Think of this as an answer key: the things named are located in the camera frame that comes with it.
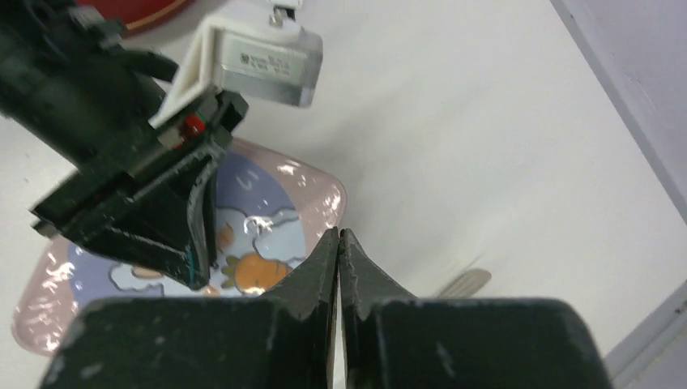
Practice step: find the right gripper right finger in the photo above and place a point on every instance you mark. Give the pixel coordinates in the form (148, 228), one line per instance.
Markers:
(393, 339)

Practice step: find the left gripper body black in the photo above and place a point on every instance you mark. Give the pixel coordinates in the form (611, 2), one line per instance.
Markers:
(66, 78)

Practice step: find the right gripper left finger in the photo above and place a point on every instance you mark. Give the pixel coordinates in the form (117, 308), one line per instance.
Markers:
(281, 339)

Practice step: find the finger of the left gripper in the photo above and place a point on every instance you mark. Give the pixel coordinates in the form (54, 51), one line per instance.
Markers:
(171, 230)

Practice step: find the round red plate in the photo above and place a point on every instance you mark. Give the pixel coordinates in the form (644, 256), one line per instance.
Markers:
(139, 15)

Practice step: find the metal serving tongs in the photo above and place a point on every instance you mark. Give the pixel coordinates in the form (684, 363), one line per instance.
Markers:
(466, 284)

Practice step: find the square metal tray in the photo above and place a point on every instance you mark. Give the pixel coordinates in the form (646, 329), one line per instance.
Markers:
(271, 213)

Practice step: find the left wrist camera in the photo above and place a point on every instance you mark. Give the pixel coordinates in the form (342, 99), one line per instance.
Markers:
(255, 49)

